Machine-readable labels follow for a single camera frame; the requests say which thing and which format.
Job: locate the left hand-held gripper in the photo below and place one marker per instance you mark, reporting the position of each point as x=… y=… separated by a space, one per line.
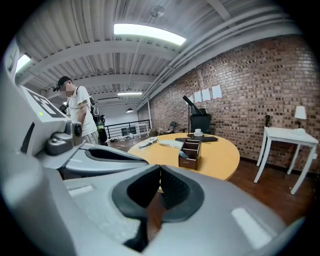
x=47 y=110

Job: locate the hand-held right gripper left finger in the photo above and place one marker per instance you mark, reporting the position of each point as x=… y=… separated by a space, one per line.
x=100 y=212

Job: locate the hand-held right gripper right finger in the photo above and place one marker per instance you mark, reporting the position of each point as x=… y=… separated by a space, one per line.
x=220 y=220

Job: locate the black railing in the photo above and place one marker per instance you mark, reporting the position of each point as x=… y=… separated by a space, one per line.
x=117 y=128

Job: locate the clear bag with white item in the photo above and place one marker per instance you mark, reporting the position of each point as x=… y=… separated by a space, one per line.
x=148 y=143

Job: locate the white bench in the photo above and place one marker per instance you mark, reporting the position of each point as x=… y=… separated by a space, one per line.
x=143 y=127

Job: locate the dark pendant lamp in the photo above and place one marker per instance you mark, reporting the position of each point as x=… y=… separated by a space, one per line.
x=129 y=110

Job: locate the round yellow table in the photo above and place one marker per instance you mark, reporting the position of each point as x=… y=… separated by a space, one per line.
x=217 y=157

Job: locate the brown wooden organizer box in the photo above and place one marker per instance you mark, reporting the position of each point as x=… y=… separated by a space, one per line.
x=190 y=163

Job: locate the white flat pouch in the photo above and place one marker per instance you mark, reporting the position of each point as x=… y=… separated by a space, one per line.
x=171 y=143

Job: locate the long ceiling light panel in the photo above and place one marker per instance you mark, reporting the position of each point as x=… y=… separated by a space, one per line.
x=23 y=62
x=150 y=33
x=129 y=93

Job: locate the dark folding chair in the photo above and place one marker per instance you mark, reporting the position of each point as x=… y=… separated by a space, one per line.
x=171 y=126

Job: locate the black keyboard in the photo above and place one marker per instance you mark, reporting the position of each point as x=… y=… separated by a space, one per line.
x=207 y=139

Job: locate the white cup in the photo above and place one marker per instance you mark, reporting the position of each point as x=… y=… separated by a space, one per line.
x=198 y=132

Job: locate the black office chair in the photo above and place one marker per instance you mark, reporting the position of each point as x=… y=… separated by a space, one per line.
x=202 y=122

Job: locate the black desk lamp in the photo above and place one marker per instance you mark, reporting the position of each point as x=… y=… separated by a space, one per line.
x=192 y=105

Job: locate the white side table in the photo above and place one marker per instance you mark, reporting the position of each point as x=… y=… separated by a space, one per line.
x=287 y=136

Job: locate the white rounded object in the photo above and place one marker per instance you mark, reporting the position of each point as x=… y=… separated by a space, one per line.
x=299 y=131

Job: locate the white table lamp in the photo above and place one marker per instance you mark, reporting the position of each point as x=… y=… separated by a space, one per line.
x=300 y=112

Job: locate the round ceiling fixture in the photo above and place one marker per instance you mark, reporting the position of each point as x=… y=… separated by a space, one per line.
x=157 y=11

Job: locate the white wall paper sheet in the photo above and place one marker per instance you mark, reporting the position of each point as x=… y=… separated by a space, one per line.
x=206 y=95
x=197 y=96
x=216 y=91

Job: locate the small black wall object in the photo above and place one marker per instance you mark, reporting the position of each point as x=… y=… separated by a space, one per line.
x=268 y=121

